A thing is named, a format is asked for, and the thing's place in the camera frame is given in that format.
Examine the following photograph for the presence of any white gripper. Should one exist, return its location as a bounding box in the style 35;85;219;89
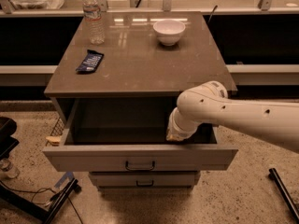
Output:
166;108;201;141

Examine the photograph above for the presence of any grey drawer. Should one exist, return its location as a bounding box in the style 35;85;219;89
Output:
44;97;237;172
89;171;200;189

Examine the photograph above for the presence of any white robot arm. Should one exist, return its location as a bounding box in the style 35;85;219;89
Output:
166;81;299;153

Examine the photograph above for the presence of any grey drawer cabinet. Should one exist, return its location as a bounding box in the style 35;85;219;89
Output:
44;10;238;191

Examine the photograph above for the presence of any white ceramic bowl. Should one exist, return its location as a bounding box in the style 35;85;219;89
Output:
153;20;186;46

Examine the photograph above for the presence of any black bar right floor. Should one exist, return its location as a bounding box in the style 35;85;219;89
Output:
268;168;299;224

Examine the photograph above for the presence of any blue snack bar wrapper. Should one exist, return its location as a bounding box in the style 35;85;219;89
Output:
76;49;104;74

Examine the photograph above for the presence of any blue tape cross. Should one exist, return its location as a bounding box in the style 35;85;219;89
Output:
54;172;75;189

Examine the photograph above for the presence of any sponge in basket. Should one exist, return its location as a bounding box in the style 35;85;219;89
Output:
46;135;61;146

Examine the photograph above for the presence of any clear plastic water bottle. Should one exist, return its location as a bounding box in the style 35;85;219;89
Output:
82;0;105;45

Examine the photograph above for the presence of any black stand leg left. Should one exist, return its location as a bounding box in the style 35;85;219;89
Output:
0;178;78;224

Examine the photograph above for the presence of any black chair base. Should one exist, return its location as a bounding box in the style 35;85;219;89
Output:
0;117;19;160

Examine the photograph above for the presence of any small bottle on floor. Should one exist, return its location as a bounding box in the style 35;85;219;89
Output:
0;159;20;178

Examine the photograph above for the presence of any black wire basket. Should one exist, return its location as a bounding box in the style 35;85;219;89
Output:
50;119;64;136

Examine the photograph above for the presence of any black floor cable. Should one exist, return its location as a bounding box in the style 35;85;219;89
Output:
0;180;84;224

